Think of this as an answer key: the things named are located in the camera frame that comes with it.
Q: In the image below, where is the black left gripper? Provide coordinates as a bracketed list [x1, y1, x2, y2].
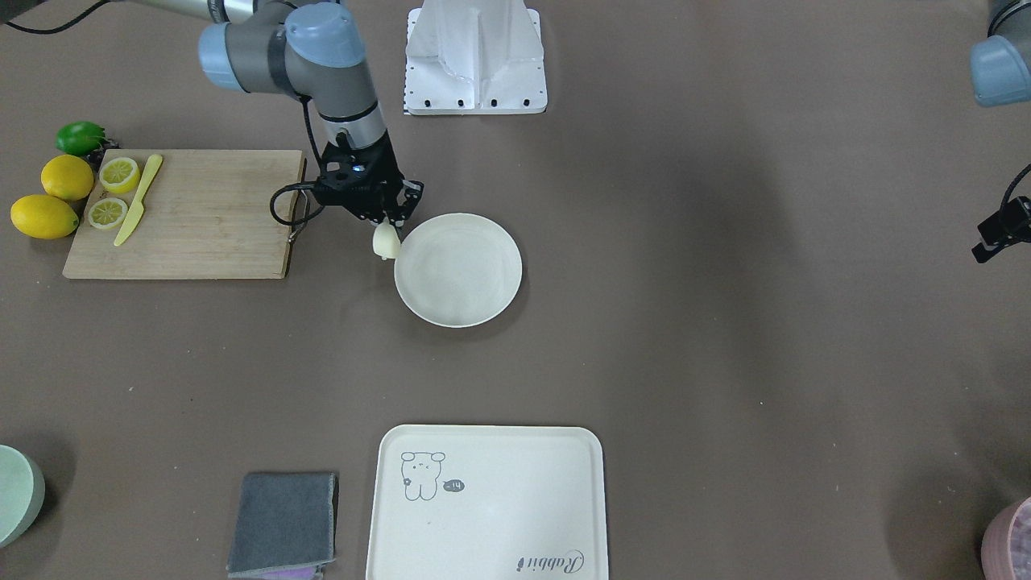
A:
[971, 196, 1030, 263]

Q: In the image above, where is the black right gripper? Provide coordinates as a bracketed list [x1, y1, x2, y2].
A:
[313, 133, 424, 234]

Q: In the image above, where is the white steamed bun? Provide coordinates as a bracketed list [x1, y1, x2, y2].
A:
[371, 221, 402, 260]

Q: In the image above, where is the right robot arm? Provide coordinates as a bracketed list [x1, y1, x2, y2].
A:
[152, 1, 424, 231]

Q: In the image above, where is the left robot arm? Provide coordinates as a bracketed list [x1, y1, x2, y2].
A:
[970, 1, 1030, 263]

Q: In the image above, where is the cream rabbit tray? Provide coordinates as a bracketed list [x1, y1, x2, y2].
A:
[366, 425, 609, 579]

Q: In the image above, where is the pale green round plate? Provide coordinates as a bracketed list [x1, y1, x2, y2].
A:
[394, 213, 524, 328]

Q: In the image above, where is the bamboo cutting board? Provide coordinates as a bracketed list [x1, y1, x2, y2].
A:
[63, 148, 305, 280]

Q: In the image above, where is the yellow plastic knife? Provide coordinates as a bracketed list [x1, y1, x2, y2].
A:
[113, 153, 164, 247]

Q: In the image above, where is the lemon half upper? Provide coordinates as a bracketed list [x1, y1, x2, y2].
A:
[98, 155, 143, 195]

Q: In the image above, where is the lemon half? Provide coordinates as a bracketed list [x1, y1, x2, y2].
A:
[98, 155, 143, 195]
[85, 196, 129, 230]

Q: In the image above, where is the pink bowl of ice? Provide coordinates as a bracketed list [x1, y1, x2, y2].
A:
[980, 498, 1030, 579]

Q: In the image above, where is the lemon half lower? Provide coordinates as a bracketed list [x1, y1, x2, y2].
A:
[85, 196, 129, 230]

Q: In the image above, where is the green lime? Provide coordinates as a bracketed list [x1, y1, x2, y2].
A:
[54, 121, 108, 157]

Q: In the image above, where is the grey folded cloth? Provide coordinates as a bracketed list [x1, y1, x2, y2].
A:
[227, 471, 337, 579]

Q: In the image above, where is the yellow lemon near board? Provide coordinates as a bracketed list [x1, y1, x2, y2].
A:
[40, 153, 95, 201]

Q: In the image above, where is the yellow lemon outer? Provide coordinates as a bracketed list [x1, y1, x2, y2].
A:
[10, 194, 80, 241]

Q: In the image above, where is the mint green bowl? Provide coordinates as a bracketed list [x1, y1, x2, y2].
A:
[1, 445, 45, 548]

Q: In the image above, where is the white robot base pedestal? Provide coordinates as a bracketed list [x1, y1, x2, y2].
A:
[403, 1, 548, 115]

